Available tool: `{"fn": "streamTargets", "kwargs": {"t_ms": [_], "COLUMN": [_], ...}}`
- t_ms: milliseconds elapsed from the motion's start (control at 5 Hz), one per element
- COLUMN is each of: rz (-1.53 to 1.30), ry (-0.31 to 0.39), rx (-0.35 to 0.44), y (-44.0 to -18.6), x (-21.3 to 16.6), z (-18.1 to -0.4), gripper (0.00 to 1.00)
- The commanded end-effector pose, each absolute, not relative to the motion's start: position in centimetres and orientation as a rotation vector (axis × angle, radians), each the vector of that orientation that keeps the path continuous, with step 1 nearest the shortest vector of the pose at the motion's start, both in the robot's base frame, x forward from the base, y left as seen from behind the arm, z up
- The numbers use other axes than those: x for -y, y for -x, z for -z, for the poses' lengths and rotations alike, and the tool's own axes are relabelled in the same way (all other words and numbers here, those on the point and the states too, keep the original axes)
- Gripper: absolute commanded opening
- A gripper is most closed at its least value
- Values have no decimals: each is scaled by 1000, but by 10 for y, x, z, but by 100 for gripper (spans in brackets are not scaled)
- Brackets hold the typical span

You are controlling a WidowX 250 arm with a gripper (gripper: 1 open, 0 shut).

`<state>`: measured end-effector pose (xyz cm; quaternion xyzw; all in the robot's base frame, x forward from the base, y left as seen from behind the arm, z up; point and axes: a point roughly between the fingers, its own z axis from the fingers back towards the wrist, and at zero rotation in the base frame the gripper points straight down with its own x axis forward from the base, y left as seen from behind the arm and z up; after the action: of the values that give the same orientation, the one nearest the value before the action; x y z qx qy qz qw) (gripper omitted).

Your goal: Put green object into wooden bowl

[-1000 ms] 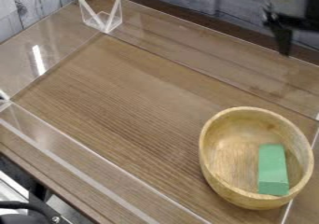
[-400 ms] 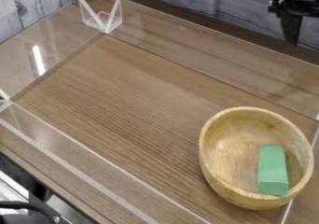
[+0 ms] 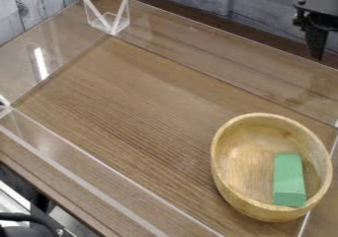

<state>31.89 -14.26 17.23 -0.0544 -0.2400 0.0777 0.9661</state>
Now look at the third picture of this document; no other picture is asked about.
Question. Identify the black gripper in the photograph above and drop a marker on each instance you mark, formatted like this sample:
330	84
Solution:
318	13

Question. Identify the green rectangular block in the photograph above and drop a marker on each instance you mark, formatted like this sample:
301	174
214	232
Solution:
289	180

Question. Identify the wooden bowl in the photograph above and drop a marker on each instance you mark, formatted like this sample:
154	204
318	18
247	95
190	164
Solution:
245	147

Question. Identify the clear acrylic corner bracket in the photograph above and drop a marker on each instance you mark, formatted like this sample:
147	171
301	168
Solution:
108	22

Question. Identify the clear acrylic enclosure wall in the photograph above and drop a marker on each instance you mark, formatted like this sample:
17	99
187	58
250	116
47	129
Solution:
110	117

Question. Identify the black metal mount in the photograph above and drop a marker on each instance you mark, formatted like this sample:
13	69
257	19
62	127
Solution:
51	228

